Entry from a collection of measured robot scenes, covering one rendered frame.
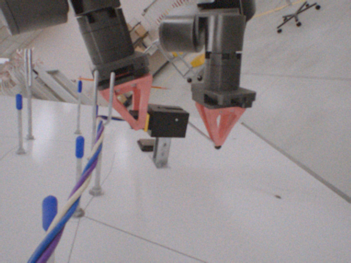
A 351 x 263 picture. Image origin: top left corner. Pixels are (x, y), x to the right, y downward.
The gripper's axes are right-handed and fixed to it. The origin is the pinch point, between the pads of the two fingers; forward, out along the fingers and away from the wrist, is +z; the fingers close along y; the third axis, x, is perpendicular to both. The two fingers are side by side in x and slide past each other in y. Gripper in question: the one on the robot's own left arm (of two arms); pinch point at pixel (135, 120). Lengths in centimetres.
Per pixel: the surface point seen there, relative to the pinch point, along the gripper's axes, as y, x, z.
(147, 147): -4.1, 0.8, 7.2
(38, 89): -74, -25, 3
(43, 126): -15.4, -15.3, 0.7
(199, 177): 5.6, 5.7, 10.1
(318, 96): -101, 156, 75
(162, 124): 2.3, 3.1, 1.2
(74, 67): -823, -45, 80
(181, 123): 2.3, 6.1, 2.1
